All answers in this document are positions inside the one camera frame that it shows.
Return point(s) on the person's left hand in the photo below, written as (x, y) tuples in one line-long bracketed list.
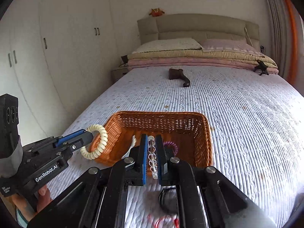
[(44, 198)]

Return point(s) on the pink pillow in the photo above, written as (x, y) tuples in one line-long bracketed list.
[(228, 45)]

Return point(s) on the brown wicker basket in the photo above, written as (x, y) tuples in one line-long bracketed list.
[(190, 131)]

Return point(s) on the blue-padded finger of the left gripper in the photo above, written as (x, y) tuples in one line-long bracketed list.
[(61, 140)]

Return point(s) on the grey orange curtain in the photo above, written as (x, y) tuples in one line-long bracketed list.
[(284, 38)]

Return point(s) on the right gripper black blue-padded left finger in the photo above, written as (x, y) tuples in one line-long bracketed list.
[(137, 171)]

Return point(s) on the light blue hair clip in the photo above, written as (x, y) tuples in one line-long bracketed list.
[(133, 142)]

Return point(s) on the beige folded quilt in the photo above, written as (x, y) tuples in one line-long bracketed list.
[(249, 57)]

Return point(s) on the black smart watch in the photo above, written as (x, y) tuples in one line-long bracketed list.
[(168, 201)]

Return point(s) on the white quilted bedspread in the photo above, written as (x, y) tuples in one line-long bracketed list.
[(256, 125)]

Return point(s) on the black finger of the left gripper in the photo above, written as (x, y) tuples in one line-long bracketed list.
[(80, 141)]

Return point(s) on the black tripod clamp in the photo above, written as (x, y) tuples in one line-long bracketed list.
[(262, 67)]

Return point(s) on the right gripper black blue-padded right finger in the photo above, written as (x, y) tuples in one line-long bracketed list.
[(163, 159)]

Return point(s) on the white floral pillow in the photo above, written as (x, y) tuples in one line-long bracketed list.
[(169, 45)]

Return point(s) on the beige padded headboard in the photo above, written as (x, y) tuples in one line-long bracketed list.
[(199, 27)]

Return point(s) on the bedside nightstand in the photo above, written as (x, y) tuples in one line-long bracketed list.
[(118, 73)]

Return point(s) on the white wardrobe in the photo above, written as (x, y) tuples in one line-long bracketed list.
[(56, 58)]

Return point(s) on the orange plush toy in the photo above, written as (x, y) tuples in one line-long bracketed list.
[(156, 12)]

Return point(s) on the brown wooden back scratcher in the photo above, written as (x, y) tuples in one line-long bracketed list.
[(178, 74)]

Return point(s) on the pink folded quilt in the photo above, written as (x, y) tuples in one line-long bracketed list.
[(193, 61)]

